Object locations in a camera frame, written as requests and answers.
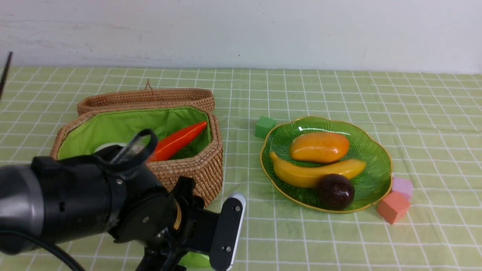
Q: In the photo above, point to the green glass leaf plate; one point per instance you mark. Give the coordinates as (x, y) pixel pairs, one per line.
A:
(372, 185)

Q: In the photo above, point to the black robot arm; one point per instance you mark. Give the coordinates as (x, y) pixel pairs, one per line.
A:
(52, 201)

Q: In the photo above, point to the pink foam cube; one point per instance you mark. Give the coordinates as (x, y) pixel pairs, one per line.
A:
(403, 186)

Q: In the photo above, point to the green foam cube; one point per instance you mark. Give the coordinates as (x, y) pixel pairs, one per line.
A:
(263, 126)

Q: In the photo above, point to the green checkered tablecloth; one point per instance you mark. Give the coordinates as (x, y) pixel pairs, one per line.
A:
(429, 123)

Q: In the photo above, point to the orange mango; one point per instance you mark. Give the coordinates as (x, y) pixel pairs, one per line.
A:
(319, 147)

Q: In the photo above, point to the dark purple mangosteen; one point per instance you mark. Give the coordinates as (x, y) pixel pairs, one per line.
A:
(335, 192)

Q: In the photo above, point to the orange foam cube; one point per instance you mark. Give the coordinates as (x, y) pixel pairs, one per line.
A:
(393, 207)

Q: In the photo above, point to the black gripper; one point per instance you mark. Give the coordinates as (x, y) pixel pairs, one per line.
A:
(145, 212)

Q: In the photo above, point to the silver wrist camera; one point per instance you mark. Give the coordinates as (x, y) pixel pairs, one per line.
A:
(217, 235)

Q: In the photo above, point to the white radish with leaves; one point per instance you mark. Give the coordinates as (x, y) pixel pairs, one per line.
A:
(106, 145)

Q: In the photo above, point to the red carrot with leaves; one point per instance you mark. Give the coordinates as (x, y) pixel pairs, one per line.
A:
(172, 144)

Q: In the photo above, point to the woven rattan basket lid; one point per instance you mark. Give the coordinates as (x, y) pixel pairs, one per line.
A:
(173, 97)

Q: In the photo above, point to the green bitter gourd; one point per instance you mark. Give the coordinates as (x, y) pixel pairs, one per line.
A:
(195, 261)

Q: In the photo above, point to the yellow banana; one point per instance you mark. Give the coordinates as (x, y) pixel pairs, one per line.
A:
(309, 177)

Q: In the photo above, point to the woven rattan basket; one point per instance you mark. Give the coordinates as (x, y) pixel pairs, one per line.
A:
(202, 160)

